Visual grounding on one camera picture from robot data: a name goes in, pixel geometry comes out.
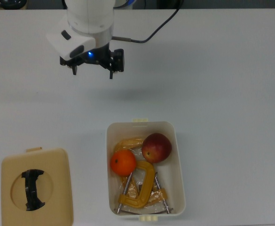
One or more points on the cream plastic container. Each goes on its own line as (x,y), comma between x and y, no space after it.
(175,179)

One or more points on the orange toy fruit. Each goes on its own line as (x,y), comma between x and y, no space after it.
(123,163)

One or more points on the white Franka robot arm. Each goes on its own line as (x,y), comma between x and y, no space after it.
(88,16)

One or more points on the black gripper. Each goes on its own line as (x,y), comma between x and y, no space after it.
(97,57)

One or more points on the black round device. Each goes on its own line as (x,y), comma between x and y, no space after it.
(12,3)

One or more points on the red toy apple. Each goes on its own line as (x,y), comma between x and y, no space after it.
(156,147)

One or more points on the large yellow C-clamp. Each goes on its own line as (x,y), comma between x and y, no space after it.
(128,142)

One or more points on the small yellow C-clamp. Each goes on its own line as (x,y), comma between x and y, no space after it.
(147,181)

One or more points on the tan plastic lid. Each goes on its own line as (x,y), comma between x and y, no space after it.
(57,183)

